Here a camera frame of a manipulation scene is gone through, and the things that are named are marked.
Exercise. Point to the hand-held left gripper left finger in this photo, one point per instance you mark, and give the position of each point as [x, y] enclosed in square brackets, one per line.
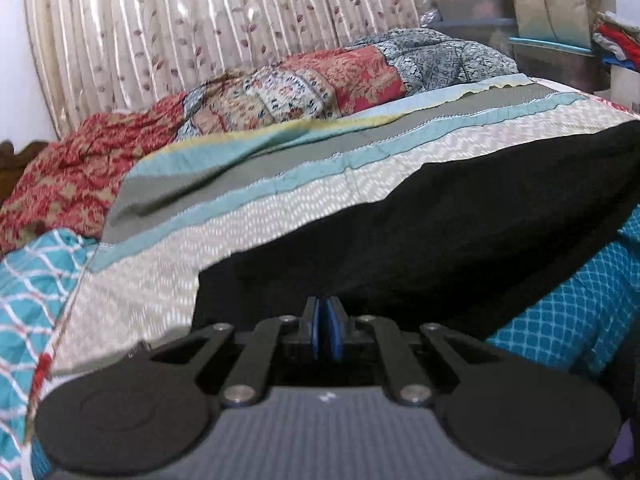
[312, 331]

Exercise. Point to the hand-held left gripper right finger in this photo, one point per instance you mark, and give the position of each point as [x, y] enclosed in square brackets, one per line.
[331, 331]

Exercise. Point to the black pants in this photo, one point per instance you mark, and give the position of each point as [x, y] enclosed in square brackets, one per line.
[450, 240]

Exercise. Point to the striped zigzag bedspread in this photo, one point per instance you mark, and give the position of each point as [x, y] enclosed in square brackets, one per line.
[250, 230]

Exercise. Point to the teal diamond-pattern bed sheet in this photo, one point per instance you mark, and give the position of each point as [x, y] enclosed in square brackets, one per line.
[565, 310]

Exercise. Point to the red and blue patchwork quilt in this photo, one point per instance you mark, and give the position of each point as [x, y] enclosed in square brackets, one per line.
[350, 75]

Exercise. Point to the teal lattice floral sheet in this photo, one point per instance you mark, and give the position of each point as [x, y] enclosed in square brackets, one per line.
[30, 285]

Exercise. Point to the purple garment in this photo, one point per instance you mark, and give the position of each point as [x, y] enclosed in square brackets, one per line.
[625, 460]

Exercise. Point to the beige leaf-print curtain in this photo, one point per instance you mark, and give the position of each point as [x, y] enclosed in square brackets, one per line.
[175, 25]

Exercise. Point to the dark wooden headboard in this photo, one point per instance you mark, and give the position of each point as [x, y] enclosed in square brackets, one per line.
[20, 165]

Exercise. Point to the storage bin with teal lid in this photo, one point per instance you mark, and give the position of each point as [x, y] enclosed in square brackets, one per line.
[560, 62]

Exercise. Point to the pink floral cloth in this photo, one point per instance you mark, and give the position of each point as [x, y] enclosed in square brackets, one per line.
[625, 106]

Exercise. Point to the pile of folded clothes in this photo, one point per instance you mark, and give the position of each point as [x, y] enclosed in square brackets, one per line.
[620, 40]

